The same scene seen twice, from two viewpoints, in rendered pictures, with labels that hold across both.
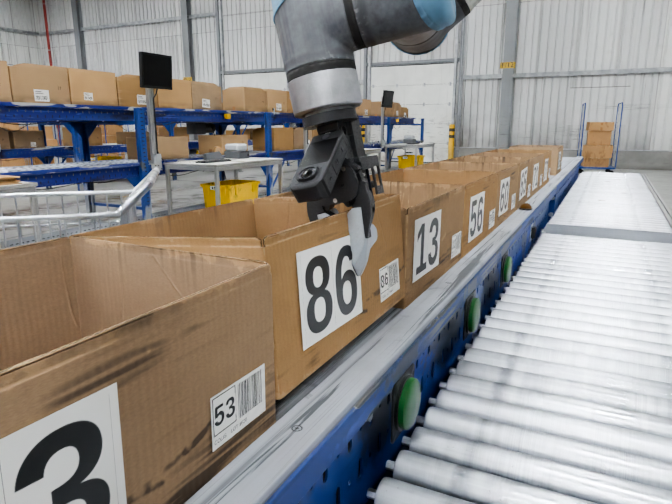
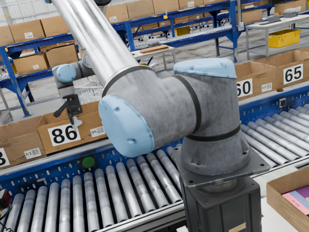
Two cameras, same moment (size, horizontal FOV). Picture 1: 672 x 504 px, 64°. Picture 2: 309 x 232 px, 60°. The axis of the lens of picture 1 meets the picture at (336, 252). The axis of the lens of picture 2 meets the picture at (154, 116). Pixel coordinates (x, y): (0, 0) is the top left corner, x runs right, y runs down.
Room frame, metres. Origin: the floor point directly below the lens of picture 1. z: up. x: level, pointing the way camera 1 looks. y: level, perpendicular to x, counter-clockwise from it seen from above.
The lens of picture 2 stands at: (0.12, -1.44, 1.57)
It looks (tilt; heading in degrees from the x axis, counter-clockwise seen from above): 22 degrees down; 51
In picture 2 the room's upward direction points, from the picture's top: 11 degrees counter-clockwise
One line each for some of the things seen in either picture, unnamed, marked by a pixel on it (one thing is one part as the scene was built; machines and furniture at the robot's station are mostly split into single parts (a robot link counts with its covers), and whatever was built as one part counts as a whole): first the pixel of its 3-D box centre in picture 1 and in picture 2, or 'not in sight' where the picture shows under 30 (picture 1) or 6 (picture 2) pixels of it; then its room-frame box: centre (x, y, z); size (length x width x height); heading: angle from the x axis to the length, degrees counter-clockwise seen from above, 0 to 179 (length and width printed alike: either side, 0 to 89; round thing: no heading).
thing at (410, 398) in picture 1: (411, 403); (88, 162); (0.66, -0.10, 0.81); 0.07 x 0.01 x 0.07; 153
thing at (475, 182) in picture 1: (427, 206); not in sight; (1.44, -0.25, 0.96); 0.39 x 0.29 x 0.17; 153
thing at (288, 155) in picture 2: (605, 289); (265, 142); (1.46, -0.77, 0.72); 0.52 x 0.05 x 0.05; 63
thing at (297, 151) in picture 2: (605, 283); (274, 138); (1.52, -0.80, 0.72); 0.52 x 0.05 x 0.05; 63
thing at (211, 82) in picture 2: not in sight; (204, 93); (0.64, -1.03, 1.35); 0.17 x 0.15 x 0.18; 166
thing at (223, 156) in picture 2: not in sight; (212, 140); (0.64, -1.03, 1.21); 0.19 x 0.19 x 0.10
